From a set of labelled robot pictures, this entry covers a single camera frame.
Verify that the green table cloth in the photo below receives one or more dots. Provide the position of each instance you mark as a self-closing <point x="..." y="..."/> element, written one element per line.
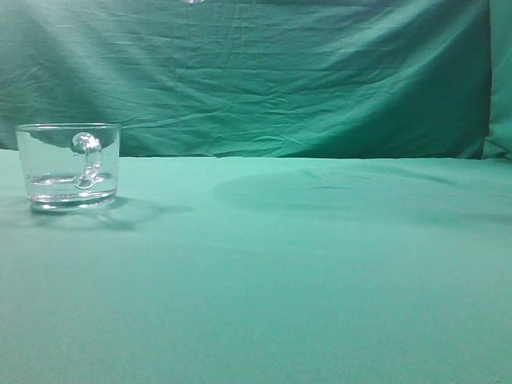
<point x="264" y="270"/>

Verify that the green backdrop cloth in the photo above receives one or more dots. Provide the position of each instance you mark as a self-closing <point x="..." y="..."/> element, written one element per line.
<point x="315" y="79"/>

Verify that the clear glass mug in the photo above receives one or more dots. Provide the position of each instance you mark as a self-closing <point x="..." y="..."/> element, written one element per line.
<point x="71" y="166"/>

